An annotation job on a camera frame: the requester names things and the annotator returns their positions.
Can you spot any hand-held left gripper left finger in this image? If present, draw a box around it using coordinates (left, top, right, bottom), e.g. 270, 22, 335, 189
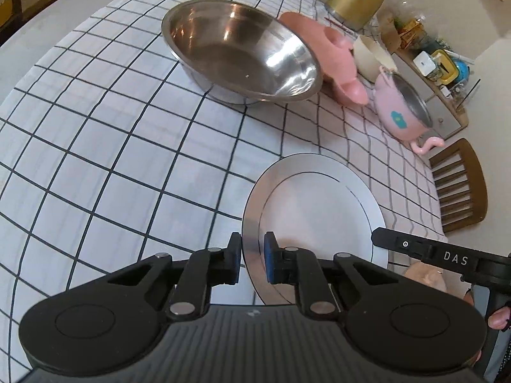
106, 231, 243, 322

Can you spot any checked tablecloth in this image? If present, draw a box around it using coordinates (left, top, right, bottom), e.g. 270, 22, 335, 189
0, 0, 446, 383

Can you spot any large stainless steel bowl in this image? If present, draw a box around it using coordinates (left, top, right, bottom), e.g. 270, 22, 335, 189
161, 0, 324, 105

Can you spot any beige sideboard cabinet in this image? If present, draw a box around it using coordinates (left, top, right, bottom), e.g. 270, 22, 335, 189
393, 46, 470, 141

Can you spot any person's right hand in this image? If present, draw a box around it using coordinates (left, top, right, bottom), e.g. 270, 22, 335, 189
488, 305, 511, 333

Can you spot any white tissue box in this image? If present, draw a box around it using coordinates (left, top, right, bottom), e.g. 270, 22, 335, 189
413, 53, 436, 78

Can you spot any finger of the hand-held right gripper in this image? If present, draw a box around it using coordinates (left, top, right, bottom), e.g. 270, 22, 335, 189
370, 227, 480, 285

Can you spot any pink steel-lined bowl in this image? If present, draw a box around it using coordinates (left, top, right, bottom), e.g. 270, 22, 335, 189
373, 67, 445, 153

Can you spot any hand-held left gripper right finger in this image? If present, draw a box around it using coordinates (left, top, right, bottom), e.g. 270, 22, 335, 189
263, 231, 402, 320

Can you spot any pink divided plate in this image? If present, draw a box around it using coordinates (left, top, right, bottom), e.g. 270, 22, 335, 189
278, 11, 369, 107

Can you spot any wooden chair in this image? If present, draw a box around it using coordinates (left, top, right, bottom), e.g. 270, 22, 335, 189
429, 138, 489, 234

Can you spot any white plate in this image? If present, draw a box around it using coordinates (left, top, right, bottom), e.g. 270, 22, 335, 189
241, 153, 388, 306

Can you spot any cream bowl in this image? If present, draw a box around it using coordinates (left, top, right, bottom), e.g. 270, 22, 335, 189
353, 34, 397, 83

